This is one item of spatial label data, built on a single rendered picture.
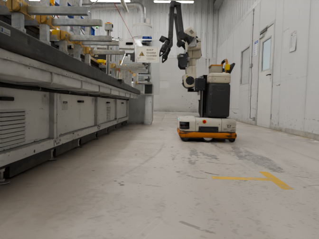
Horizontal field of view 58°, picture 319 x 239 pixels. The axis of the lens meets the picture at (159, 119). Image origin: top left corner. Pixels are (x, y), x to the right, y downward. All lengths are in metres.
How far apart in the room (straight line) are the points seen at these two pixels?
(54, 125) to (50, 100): 0.18
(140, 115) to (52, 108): 4.05
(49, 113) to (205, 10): 11.26
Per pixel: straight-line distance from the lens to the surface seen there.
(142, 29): 10.31
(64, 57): 1.68
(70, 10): 1.30
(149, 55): 6.01
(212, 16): 12.94
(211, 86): 3.41
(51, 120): 2.20
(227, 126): 3.41
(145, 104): 5.96
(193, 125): 3.35
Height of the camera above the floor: 0.43
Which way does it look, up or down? 3 degrees down
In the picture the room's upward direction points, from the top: 1 degrees clockwise
